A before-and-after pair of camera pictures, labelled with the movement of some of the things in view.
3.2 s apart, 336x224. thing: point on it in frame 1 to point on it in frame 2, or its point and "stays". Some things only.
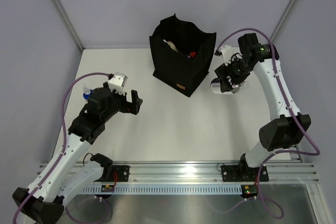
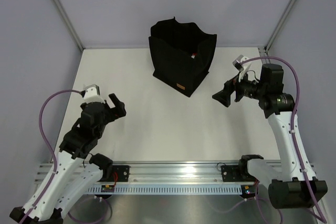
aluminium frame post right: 290,4 stays
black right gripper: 223,72 to 223,96
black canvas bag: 181,53 stays
